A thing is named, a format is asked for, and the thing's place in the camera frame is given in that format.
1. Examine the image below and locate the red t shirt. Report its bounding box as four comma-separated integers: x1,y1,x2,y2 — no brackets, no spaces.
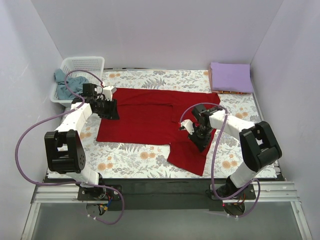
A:
96,88,221,176

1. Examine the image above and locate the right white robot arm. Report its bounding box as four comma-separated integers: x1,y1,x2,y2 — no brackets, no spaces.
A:
180,103,282,200

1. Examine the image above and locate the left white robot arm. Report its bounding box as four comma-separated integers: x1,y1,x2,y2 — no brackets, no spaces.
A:
44,83,120,200

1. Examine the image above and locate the blue-grey t shirt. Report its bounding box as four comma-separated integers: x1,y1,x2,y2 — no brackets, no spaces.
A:
54,68,89,100

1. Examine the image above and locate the white plastic basket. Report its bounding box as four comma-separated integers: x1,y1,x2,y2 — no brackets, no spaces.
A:
50,56,105,107

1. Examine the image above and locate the floral tablecloth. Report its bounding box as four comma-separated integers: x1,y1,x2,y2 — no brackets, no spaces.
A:
47,69,278,180

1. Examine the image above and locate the folded purple t shirt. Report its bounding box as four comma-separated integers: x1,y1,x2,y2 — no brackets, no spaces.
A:
209,62,253,94

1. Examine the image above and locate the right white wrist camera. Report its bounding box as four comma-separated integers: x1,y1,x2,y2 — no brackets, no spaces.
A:
179,119,195,135

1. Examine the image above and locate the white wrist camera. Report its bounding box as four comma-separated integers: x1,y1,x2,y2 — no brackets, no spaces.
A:
102,85,117,102
179,119,195,135

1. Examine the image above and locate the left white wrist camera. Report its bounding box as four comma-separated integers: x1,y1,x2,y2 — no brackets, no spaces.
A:
102,85,117,102

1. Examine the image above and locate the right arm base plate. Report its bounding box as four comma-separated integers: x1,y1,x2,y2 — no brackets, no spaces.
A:
206,184,257,200

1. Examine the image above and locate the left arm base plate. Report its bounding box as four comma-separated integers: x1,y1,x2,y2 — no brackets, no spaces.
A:
77,185,122,201

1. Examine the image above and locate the aluminium rail frame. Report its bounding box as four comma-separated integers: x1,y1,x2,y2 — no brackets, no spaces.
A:
22,180,312,240

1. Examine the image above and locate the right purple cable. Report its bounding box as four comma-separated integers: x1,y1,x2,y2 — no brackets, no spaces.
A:
179,102,261,219

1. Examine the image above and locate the purple cable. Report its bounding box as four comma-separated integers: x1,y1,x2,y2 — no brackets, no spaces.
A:
179,102,261,219
14,69,125,225

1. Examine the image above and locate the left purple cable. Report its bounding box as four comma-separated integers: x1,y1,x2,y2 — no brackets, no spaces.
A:
14,69,125,225

